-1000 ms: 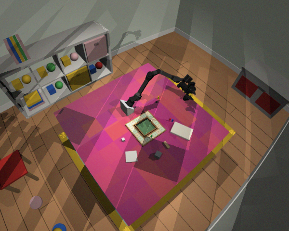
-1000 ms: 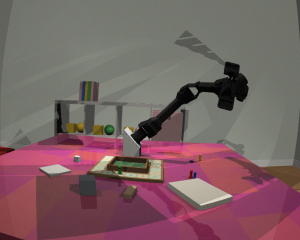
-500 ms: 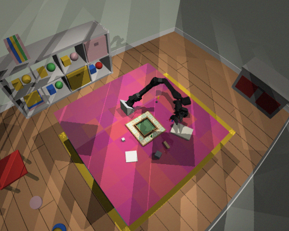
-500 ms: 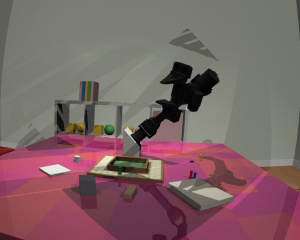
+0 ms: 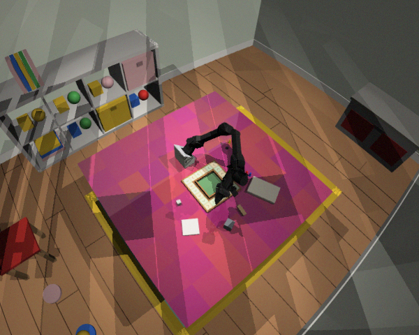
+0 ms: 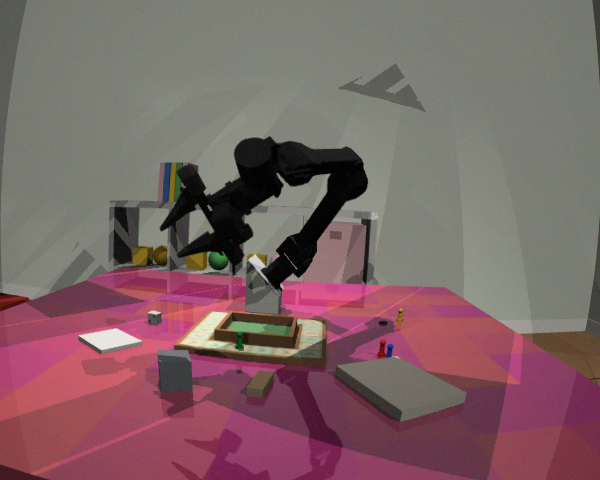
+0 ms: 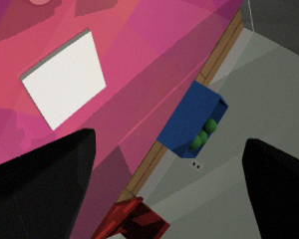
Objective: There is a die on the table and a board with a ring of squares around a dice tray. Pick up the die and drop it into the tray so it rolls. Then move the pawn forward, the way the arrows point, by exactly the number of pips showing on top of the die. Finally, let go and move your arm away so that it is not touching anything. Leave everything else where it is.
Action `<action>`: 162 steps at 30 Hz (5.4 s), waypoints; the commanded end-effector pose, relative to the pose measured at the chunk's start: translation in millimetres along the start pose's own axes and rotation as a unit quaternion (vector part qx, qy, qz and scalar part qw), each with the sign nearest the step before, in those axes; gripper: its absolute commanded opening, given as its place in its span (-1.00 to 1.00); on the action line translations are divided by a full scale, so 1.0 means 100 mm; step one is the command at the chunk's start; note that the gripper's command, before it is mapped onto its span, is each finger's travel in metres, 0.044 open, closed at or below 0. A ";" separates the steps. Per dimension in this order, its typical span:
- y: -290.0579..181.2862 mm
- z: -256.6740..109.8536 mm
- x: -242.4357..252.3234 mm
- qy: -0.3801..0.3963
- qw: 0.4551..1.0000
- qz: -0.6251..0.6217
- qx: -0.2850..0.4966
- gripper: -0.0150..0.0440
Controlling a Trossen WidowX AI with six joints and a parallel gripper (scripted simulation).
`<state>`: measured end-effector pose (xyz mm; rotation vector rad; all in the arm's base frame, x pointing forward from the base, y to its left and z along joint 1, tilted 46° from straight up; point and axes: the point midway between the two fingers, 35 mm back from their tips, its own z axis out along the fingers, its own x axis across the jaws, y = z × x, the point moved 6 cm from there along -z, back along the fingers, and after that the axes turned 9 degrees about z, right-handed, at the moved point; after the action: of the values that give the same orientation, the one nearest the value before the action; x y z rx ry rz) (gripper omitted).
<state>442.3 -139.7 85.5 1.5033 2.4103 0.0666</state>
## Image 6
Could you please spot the green game pawn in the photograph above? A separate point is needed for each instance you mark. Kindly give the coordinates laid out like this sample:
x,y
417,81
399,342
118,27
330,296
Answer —
x,y
239,344

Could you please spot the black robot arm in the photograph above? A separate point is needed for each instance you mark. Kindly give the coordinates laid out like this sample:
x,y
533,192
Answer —
x,y
258,161

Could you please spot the olive brown rectangular block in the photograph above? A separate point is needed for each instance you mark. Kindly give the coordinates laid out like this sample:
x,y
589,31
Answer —
x,y
260,384

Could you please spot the white die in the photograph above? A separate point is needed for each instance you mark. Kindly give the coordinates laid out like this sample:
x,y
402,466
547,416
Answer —
x,y
154,317

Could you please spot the cream board game track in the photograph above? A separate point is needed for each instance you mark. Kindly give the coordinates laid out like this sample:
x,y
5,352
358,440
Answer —
x,y
257,357

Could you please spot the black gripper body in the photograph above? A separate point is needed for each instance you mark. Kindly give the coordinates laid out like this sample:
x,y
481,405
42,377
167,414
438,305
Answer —
x,y
195,189

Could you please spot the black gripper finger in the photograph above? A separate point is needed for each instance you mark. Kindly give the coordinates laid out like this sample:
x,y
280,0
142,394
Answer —
x,y
205,243
183,206

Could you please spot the red game pawn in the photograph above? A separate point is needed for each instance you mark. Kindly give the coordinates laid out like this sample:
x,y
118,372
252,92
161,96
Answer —
x,y
381,352

